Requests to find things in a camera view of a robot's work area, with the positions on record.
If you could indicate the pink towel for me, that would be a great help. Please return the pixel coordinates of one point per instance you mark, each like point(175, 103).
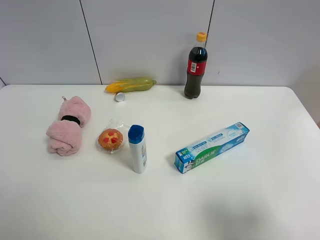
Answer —
point(65, 134)

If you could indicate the white blue shampoo bottle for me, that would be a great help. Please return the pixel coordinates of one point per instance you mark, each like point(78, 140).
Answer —
point(137, 145)

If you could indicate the yellow green corn cob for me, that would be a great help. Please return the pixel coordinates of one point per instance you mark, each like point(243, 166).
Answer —
point(128, 85)

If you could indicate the small white bottle cap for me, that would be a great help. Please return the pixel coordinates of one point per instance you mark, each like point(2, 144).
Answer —
point(119, 97)

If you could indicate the blue green toothpaste box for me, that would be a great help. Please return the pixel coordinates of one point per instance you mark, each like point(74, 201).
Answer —
point(210, 147)

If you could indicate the wrapped fruit tart pastry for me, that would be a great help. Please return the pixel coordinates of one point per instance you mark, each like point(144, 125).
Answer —
point(113, 137)

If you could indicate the cola bottle yellow cap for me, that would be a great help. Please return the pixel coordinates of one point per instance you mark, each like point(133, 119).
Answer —
point(197, 61)

